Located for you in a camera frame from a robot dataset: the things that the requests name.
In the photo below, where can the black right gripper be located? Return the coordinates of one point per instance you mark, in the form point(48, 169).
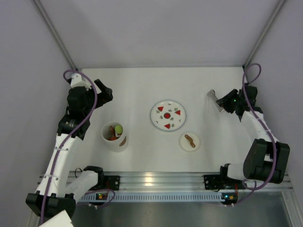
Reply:
point(226, 101)

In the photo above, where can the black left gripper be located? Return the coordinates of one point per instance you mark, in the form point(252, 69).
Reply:
point(102, 91)

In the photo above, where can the metal tongs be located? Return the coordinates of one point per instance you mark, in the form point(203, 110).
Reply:
point(211, 94)

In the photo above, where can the brown chicken drumstick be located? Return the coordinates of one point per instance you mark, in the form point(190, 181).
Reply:
point(112, 131)

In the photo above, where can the sushi roll with red centre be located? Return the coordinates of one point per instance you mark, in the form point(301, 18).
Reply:
point(118, 135)

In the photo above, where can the white container lid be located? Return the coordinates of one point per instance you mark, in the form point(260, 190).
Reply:
point(189, 142)

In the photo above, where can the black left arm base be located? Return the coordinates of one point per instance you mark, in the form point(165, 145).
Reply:
point(110, 182)

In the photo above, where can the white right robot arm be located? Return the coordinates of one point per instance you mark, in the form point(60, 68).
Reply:
point(267, 158)

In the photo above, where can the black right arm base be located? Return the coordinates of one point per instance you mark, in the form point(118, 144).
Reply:
point(218, 182)

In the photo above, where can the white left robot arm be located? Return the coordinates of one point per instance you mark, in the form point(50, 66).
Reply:
point(53, 194)

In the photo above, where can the white cylindrical lunch container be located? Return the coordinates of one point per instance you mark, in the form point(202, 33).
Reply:
point(118, 145)

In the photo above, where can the blue rimmed white plate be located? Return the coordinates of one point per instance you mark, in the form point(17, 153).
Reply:
point(168, 115)

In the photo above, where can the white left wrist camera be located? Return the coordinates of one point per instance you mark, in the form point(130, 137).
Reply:
point(77, 80)

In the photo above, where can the aluminium mounting rail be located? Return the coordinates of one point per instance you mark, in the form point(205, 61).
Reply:
point(165, 181)

